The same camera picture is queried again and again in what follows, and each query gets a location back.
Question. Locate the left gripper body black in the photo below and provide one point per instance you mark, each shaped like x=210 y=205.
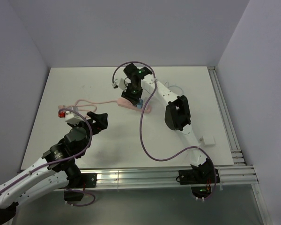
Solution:
x=95 y=127

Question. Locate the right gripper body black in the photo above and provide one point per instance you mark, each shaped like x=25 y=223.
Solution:
x=133 y=93

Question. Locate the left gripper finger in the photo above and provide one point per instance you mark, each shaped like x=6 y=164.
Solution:
x=92 y=117
x=102 y=121

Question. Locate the light blue charger plug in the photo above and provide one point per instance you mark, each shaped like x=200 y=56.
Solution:
x=140 y=104

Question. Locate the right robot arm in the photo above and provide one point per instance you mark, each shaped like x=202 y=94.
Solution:
x=177 y=115

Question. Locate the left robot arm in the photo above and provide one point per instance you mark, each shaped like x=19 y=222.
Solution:
x=56 y=168

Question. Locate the small white charger plug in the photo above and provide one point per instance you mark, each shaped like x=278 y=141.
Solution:
x=207 y=140

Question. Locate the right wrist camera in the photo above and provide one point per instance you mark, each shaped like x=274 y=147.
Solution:
x=120 y=83

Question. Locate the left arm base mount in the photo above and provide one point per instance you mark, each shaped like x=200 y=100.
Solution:
x=74 y=192

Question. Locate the aluminium front rail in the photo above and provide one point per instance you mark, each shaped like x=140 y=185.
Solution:
x=165 y=177

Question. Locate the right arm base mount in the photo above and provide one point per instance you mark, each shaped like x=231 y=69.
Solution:
x=196 y=179

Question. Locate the aluminium side rail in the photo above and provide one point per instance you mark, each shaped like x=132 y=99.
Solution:
x=235 y=149

